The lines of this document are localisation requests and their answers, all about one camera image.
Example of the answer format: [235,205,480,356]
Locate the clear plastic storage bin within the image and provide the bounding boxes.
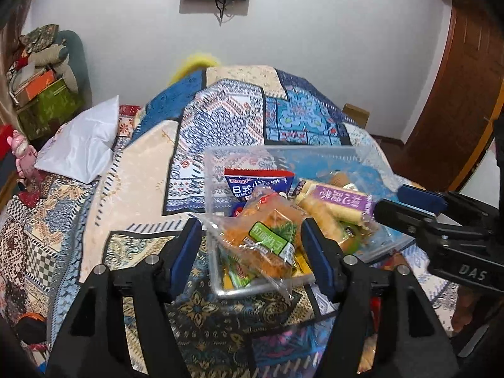
[204,145,411,299]

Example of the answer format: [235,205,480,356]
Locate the patchwork patterned bed quilt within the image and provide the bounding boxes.
[0,64,461,378]

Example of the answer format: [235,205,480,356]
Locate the orange box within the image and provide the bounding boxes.
[14,69,55,107]

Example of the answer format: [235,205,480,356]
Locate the clear bag of bread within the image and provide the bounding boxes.
[203,187,307,299]

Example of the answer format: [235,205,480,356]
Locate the white pillow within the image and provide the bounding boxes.
[35,96,120,183]

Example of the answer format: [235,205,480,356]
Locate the grey stuffed cushion pile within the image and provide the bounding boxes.
[8,24,92,103]

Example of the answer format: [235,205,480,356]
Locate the green storage box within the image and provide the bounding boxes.
[16,78,84,141]

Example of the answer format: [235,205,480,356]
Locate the blue red snack bag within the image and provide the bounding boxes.
[224,168,295,201]

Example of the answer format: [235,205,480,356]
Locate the person's right hand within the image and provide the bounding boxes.
[451,285,482,334]

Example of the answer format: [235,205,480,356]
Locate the small cardboard box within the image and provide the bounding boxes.
[342,103,370,129]

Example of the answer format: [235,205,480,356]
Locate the brown wooden door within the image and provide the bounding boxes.
[395,0,503,191]

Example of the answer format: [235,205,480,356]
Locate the purple label egg rolls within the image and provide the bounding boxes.
[291,179,375,230]

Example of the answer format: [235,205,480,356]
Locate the pink plush toy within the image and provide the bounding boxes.
[7,130,37,180]

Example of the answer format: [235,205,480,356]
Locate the yellow round object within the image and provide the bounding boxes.
[168,52,221,86]

